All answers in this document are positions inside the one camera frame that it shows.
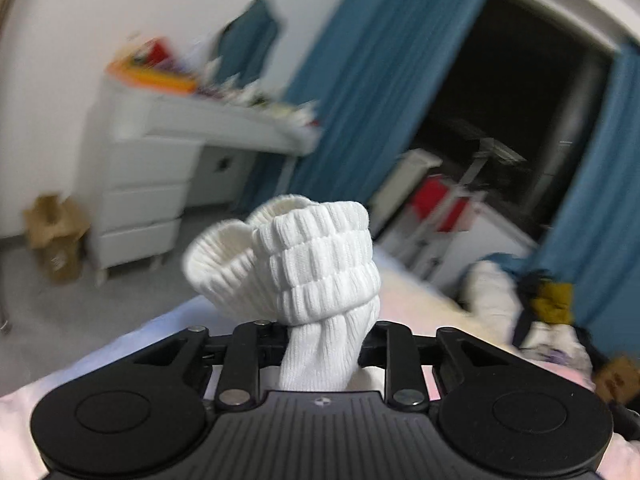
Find brown cardboard box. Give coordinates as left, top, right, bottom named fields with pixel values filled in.
left=22, top=194, right=91, bottom=285

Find white desk with drawers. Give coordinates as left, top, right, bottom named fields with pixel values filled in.
left=75, top=72, right=323, bottom=286

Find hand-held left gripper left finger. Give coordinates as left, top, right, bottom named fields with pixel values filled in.
left=134, top=321, right=292, bottom=407

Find blue garment on wall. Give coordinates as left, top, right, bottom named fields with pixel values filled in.
left=212, top=0, right=287, bottom=88

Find blue curtain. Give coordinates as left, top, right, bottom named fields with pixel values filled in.
left=235, top=0, right=496, bottom=218
left=530, top=42, right=640, bottom=346

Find white bed sheet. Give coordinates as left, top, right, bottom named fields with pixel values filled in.
left=0, top=242, right=640, bottom=480

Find folding drying rack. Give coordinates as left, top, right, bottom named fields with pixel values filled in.
left=442, top=119, right=528, bottom=196

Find pile of clothes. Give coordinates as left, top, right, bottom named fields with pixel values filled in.
left=457, top=252, right=640, bottom=408

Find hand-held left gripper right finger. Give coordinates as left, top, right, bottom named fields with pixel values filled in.
left=358, top=321, right=516, bottom=409

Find white ribbed socks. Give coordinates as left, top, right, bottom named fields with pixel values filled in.
left=182, top=194, right=382, bottom=393

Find colourful clutter on desk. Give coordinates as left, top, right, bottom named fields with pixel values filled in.
left=106, top=35, right=321, bottom=128

